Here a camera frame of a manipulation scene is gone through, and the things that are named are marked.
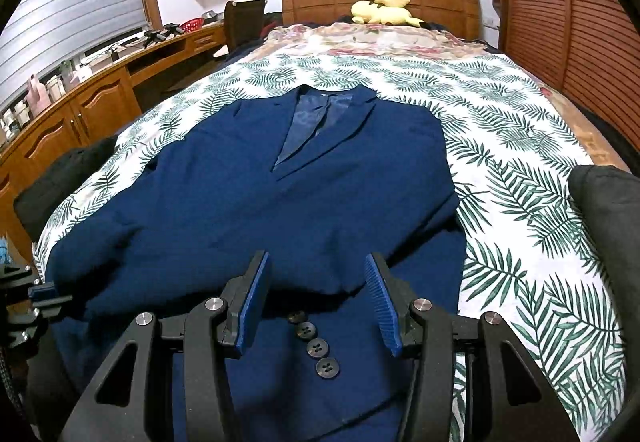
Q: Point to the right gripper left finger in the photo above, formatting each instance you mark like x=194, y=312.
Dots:
x=169, y=373

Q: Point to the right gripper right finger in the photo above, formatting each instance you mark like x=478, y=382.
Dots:
x=507, y=396

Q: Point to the navy blue suit jacket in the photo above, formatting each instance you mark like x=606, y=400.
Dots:
x=317, y=179

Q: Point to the black folded garment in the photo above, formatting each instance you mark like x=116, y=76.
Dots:
x=35, y=205

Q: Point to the wooden desk cabinet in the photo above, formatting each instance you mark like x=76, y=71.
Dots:
x=95, y=109

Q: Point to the pink bottle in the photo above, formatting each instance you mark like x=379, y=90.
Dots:
x=37, y=98

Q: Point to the dark grey folded garment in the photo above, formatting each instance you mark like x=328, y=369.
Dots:
x=608, y=199

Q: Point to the palm leaf print bedsheet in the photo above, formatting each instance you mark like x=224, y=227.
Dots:
x=510, y=153

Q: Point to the grey window blind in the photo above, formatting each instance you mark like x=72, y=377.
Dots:
x=42, y=33

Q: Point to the red basket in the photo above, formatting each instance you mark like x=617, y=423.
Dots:
x=193, y=25

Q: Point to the dark wooden chair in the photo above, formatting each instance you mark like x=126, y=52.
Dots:
x=243, y=22

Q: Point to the wooden louvered wardrobe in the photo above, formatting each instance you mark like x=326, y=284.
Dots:
x=586, y=49

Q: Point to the floral blanket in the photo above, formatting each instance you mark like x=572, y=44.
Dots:
x=367, y=40

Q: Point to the yellow plush toy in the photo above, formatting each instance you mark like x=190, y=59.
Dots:
x=384, y=12

